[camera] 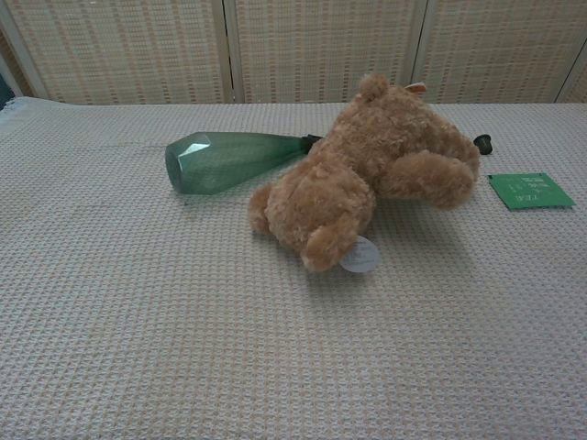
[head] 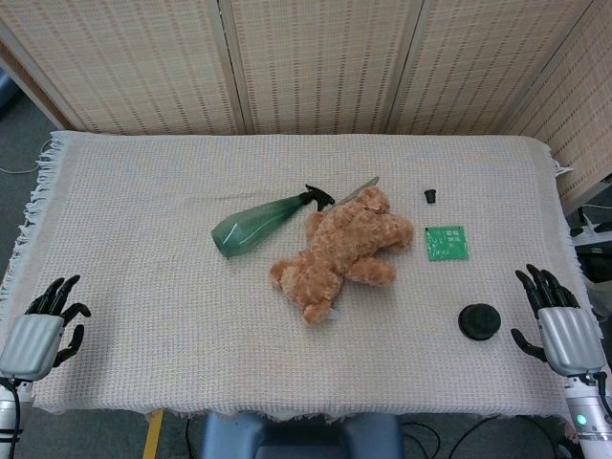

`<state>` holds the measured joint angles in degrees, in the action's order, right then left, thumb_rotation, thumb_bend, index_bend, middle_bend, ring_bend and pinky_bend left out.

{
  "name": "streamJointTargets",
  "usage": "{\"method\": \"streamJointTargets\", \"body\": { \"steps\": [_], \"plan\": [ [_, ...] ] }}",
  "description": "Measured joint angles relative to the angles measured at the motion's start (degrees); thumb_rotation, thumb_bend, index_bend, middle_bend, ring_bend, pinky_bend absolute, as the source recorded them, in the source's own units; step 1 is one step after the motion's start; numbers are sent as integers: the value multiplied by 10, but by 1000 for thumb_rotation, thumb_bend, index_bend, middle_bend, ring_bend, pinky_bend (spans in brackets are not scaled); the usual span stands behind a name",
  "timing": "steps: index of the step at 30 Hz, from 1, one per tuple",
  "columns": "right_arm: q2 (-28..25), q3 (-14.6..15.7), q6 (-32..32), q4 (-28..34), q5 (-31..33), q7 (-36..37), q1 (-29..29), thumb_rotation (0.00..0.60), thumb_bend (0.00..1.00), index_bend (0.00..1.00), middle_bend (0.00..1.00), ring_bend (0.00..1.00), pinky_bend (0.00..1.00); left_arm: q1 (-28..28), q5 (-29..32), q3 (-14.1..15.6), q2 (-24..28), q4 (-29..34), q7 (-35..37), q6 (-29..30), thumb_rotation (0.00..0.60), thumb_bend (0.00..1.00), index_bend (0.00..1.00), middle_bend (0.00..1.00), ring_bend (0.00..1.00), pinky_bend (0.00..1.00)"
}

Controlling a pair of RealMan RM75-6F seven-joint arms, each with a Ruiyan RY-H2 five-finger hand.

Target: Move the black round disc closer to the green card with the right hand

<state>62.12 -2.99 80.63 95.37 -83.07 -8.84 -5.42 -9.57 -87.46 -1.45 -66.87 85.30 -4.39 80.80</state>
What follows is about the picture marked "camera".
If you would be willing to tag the woven bamboo screen panel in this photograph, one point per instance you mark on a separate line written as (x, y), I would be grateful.
(325, 46)
(128, 50)
(495, 50)
(579, 89)

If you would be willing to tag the small black plastic cap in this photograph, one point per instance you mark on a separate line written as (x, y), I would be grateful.
(485, 144)

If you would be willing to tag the beige waffle weave tablecloth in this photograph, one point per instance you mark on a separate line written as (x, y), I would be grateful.
(183, 321)

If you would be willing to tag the green plastic spray bottle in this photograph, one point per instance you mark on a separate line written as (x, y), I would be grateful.
(215, 160)

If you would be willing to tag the green tea packet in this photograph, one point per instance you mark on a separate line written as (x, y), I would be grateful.
(527, 192)

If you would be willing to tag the brown plush teddy bear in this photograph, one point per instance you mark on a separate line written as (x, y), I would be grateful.
(367, 174)

